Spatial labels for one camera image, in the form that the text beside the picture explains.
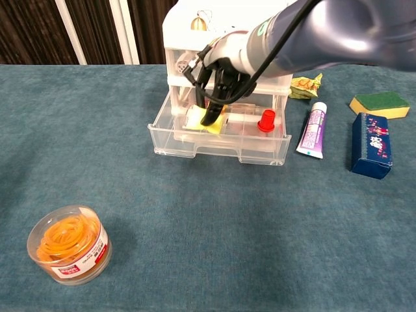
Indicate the green yellow sponge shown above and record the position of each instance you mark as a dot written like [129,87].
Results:
[380,102]

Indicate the purple white toothpaste tube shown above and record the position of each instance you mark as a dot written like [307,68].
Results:
[312,130]

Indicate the yellow sticky note pad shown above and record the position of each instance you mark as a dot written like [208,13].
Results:
[195,118]

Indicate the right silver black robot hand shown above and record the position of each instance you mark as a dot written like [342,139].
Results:
[227,52]

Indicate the red cone-shaped cap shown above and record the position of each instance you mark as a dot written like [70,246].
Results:
[267,122]

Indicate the clear plastic drawer with tube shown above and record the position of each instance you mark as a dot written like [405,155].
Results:
[174,61]

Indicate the white dice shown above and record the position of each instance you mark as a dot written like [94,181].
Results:
[183,66]

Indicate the dark brown pleated curtain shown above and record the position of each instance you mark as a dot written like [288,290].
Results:
[29,29]

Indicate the clear jar of rubber bands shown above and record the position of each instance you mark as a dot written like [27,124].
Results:
[70,247]

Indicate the green yellow snack packet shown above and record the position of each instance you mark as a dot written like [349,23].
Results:
[304,86]

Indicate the wide white frame post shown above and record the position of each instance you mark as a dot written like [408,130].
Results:
[125,32]

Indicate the teal velvet table cloth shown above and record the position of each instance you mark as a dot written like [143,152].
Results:
[162,211]

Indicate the white plastic drawer cabinet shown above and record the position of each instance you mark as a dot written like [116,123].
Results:
[227,16]

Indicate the thin white frame post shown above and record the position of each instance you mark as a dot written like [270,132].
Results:
[71,32]

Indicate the dark blue patterned box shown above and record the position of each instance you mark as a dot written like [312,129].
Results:
[370,146]

